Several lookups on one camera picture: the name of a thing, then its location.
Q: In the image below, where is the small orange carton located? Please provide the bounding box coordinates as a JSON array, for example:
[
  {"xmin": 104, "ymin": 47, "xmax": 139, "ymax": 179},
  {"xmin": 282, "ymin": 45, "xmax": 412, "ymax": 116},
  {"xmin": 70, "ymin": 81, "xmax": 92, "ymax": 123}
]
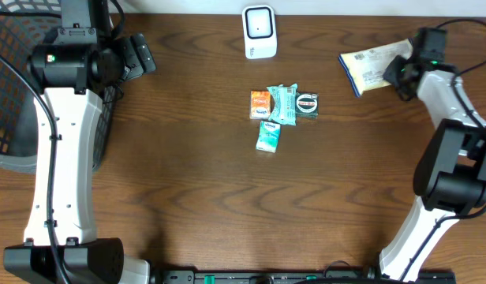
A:
[{"xmin": 249, "ymin": 91, "xmax": 271, "ymax": 120}]

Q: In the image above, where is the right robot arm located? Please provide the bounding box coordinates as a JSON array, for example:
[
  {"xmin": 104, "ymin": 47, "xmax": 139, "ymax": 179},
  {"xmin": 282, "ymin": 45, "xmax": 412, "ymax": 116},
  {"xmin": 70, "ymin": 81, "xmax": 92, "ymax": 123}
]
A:
[{"xmin": 379, "ymin": 26, "xmax": 486, "ymax": 282}]

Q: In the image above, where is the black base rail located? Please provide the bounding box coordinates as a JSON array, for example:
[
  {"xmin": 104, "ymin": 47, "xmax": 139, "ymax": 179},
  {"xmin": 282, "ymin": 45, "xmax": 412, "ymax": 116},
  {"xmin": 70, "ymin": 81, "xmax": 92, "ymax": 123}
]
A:
[{"xmin": 150, "ymin": 268, "xmax": 458, "ymax": 284}]

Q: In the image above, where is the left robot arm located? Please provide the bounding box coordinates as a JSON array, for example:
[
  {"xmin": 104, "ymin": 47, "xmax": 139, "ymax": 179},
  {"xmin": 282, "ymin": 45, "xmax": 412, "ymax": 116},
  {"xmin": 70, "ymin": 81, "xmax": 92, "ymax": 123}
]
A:
[{"xmin": 3, "ymin": 1, "xmax": 158, "ymax": 284}]

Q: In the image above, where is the light blue tissue pack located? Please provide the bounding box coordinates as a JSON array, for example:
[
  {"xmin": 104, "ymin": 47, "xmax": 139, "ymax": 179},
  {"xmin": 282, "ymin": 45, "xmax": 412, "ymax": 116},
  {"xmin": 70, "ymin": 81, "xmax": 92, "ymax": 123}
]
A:
[{"xmin": 256, "ymin": 121, "xmax": 281, "ymax": 153}]

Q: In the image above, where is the grey plastic mesh basket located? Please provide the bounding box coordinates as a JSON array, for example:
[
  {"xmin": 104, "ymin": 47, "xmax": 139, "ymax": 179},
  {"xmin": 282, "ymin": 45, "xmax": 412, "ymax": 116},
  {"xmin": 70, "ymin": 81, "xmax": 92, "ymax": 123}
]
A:
[{"xmin": 0, "ymin": 0, "xmax": 123, "ymax": 174}]

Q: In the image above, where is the teal snack packet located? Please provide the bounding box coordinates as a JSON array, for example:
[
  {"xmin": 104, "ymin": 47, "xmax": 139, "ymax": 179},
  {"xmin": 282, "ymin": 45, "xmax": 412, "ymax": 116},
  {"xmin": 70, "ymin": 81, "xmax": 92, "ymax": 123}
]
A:
[{"xmin": 267, "ymin": 84, "xmax": 297, "ymax": 125}]

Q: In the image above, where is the large yellow snack bag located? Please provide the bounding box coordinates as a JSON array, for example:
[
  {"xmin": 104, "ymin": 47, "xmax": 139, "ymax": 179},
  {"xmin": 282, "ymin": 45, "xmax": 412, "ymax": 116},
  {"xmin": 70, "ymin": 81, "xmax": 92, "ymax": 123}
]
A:
[{"xmin": 338, "ymin": 38, "xmax": 413, "ymax": 98}]

